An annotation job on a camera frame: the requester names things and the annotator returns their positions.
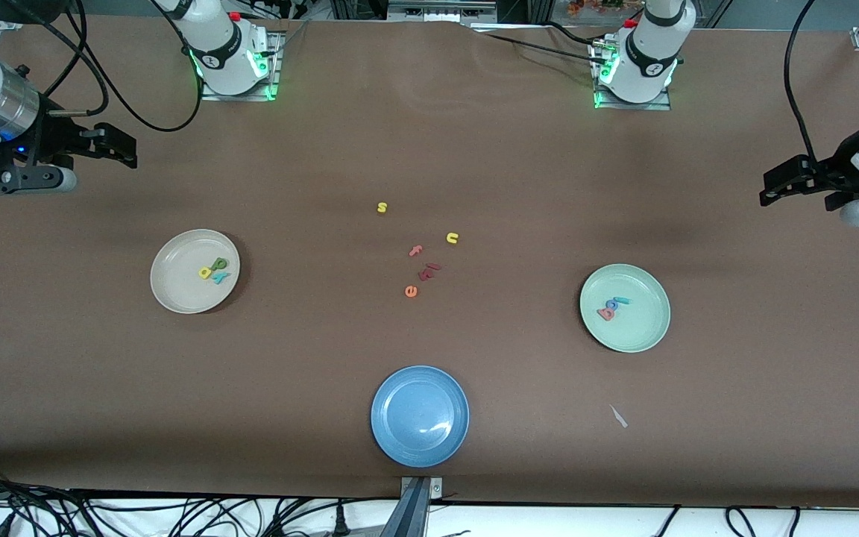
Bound beige brown plate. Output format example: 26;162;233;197
150;229;241;315

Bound green plate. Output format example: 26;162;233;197
579;263;672;354

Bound orange artificial flowers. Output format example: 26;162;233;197
567;0;628;16

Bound brown paper table cover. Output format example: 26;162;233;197
0;13;859;509

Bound grey power strip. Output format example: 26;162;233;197
387;1;497;20

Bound blue plate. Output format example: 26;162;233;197
371;365;470;468

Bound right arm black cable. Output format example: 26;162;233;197
4;0;204;134

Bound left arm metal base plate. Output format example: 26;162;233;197
594;37;673;111

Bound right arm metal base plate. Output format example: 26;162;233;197
200;30;282;101

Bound black cable on table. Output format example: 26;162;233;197
474;22;611;69

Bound looped black cable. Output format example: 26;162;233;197
724;506;803;537

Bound black cable bundle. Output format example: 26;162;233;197
0;462;400;537

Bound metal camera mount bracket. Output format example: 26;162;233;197
381;476;445;537

